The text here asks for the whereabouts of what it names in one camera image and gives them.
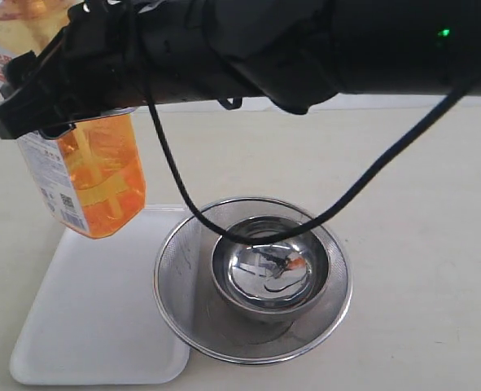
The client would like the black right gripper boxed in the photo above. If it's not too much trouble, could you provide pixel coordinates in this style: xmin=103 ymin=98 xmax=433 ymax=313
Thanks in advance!
xmin=0 ymin=1 xmax=151 ymax=140

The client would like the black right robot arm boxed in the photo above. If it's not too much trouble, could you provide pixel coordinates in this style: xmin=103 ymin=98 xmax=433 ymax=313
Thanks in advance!
xmin=0 ymin=1 xmax=481 ymax=139

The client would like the orange dish soap pump bottle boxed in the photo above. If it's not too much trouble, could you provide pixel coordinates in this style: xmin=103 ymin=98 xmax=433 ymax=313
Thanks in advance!
xmin=0 ymin=0 xmax=146 ymax=239

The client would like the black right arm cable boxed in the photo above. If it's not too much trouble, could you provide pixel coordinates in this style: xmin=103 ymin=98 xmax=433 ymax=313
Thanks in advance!
xmin=125 ymin=11 xmax=481 ymax=246

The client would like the white rectangular plastic tray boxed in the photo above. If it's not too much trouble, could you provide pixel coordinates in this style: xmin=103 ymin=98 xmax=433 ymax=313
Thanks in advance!
xmin=10 ymin=205 xmax=190 ymax=386

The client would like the small stainless steel bowl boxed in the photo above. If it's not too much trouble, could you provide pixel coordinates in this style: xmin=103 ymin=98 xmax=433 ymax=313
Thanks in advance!
xmin=211 ymin=227 xmax=331 ymax=323

